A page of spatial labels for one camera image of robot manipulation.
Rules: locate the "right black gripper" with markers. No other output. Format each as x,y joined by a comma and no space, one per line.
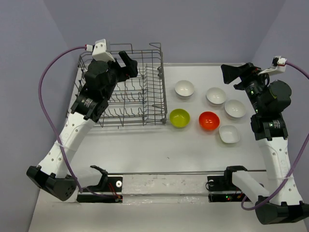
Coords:
247,73

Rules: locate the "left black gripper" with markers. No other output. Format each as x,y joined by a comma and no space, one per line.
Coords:
131,69

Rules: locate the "white round bowl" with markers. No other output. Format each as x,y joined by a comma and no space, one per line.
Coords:
216,96
235,109
184,89

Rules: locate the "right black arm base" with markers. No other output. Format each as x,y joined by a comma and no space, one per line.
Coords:
222,189

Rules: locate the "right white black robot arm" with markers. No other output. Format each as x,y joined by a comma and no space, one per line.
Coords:
281,203

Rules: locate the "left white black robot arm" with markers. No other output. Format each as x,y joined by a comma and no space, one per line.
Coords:
54,174

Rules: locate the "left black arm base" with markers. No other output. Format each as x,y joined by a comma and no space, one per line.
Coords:
100,187

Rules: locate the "orange bowl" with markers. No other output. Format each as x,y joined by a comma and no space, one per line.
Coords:
209,121

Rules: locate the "white square bowl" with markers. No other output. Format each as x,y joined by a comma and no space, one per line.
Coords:
229,134

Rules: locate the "lime green bowl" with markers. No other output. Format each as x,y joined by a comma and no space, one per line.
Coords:
179,118

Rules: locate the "grey wire dish rack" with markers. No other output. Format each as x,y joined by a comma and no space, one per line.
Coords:
139,101

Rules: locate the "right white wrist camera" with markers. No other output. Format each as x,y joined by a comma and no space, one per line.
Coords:
278,66

